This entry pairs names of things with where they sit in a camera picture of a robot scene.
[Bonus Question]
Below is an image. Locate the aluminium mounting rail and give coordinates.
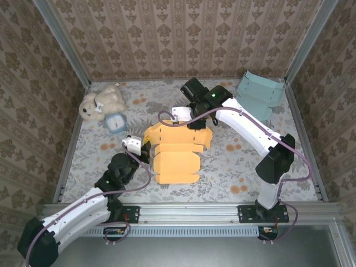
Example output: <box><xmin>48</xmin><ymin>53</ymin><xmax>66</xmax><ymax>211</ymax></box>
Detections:
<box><xmin>40</xmin><ymin>202</ymin><xmax>344</xmax><ymax>226</ymax></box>

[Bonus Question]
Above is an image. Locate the light blue paper box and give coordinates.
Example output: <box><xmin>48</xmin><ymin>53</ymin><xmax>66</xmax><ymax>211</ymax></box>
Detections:
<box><xmin>236</xmin><ymin>71</ymin><xmax>286</xmax><ymax>122</ymax></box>

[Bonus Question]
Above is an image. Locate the grey metal panel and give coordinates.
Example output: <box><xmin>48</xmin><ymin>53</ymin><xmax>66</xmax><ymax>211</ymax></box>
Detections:
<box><xmin>52</xmin><ymin>236</ymin><xmax>344</xmax><ymax>267</ymax></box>

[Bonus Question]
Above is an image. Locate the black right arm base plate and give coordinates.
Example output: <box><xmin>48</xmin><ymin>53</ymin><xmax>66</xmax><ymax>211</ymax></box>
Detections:
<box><xmin>238</xmin><ymin>205</ymin><xmax>290</xmax><ymax>224</ymax></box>

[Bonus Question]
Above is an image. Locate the orange paper box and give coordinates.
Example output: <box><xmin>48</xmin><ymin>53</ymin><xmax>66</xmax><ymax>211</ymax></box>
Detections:
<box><xmin>144</xmin><ymin>118</ymin><xmax>214</xmax><ymax>185</ymax></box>

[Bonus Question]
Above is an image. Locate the small blue square clock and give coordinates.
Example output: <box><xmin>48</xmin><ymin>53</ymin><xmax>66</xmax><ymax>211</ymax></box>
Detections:
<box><xmin>105</xmin><ymin>112</ymin><xmax>127</xmax><ymax>135</ymax></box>

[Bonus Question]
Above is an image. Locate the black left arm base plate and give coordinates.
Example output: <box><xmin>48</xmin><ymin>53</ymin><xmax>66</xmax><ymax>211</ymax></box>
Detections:
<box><xmin>111</xmin><ymin>205</ymin><xmax>141</xmax><ymax>224</ymax></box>

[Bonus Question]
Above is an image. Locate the grey slotted cable duct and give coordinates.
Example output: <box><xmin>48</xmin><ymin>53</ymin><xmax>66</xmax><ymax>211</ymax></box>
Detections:
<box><xmin>83</xmin><ymin>225</ymin><xmax>259</xmax><ymax>238</ymax></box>

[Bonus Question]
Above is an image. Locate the small black connector board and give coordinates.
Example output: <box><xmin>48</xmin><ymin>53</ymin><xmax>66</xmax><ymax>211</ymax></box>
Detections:
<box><xmin>258</xmin><ymin>225</ymin><xmax>279</xmax><ymax>241</ymax></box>
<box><xmin>103</xmin><ymin>226</ymin><xmax>126</xmax><ymax>242</ymax></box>

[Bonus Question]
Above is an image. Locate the floral patterned table cover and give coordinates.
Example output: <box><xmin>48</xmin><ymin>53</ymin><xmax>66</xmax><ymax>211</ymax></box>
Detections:
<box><xmin>60</xmin><ymin>79</ymin><xmax>320</xmax><ymax>204</ymax></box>

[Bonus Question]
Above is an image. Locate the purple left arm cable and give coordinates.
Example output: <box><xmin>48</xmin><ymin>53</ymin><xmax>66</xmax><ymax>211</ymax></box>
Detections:
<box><xmin>24</xmin><ymin>141</ymin><xmax>153</xmax><ymax>267</ymax></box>

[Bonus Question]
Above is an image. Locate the cream plush dog toy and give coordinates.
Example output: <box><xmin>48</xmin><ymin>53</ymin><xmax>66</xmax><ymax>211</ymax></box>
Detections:
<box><xmin>78</xmin><ymin>84</ymin><xmax>129</xmax><ymax>122</ymax></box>

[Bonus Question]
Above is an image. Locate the aluminium frame post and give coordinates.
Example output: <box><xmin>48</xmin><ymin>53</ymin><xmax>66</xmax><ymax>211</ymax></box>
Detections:
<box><xmin>32</xmin><ymin>0</ymin><xmax>93</xmax><ymax>87</ymax></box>
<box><xmin>284</xmin><ymin>0</ymin><xmax>339</xmax><ymax>84</ymax></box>

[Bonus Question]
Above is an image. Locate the aluminium table side rail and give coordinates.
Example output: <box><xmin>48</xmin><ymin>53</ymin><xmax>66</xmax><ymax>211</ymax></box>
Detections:
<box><xmin>283</xmin><ymin>79</ymin><xmax>329</xmax><ymax>203</ymax></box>
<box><xmin>52</xmin><ymin>82</ymin><xmax>93</xmax><ymax>204</ymax></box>

